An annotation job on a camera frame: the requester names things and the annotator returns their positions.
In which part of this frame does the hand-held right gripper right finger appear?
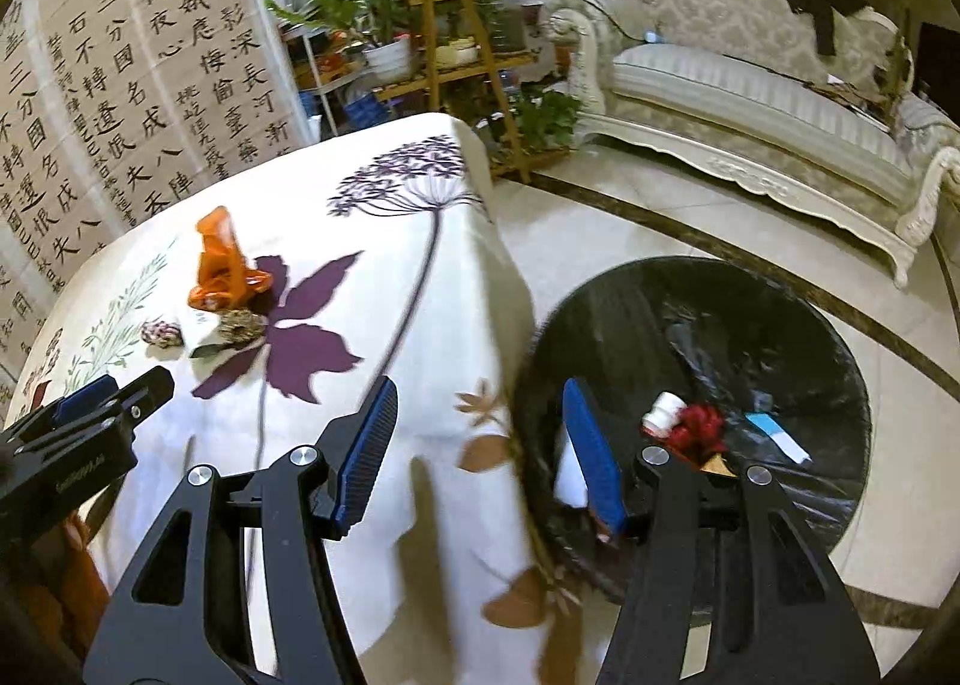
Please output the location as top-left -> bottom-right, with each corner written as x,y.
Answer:
562,377 -> 882,685

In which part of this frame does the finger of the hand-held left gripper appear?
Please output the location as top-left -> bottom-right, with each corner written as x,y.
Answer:
75,365 -> 176,435
15,376 -> 121,442

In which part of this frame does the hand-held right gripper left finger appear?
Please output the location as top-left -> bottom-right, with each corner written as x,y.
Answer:
82,376 -> 400,685

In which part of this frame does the small white plastic bottle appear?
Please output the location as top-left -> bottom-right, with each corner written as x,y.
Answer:
641,391 -> 687,435

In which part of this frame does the red yarn ball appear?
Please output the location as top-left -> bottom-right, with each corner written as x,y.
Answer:
666,404 -> 727,461

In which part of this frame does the black lined trash bin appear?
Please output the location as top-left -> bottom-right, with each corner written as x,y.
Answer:
514,256 -> 872,590

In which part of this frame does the teal white tube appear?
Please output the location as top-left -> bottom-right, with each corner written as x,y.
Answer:
745,411 -> 813,465

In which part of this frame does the tan twine bundle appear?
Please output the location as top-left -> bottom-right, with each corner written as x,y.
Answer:
216,310 -> 268,343

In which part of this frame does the orange plastic bag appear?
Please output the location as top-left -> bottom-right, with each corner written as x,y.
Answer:
187,206 -> 272,313

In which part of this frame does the floral printed tablecloth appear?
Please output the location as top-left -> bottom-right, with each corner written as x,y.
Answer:
0,113 -> 593,685

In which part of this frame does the calligraphy folding screen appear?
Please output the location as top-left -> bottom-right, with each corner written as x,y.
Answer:
0,0 -> 316,401

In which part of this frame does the small green floor plant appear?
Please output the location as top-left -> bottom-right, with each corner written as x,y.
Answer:
516,89 -> 584,154

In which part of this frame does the blue crate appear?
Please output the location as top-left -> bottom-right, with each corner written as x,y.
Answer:
346,92 -> 393,130

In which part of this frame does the white metal shelf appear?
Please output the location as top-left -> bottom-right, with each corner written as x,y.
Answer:
281,25 -> 362,135

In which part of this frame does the wooden plant stand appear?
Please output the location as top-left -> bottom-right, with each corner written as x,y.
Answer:
375,0 -> 557,185

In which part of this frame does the cream carved sofa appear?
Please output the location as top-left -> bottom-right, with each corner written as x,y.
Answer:
566,0 -> 960,289

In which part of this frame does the small cream flower pot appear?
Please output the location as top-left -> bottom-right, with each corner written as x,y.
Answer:
435,36 -> 481,68

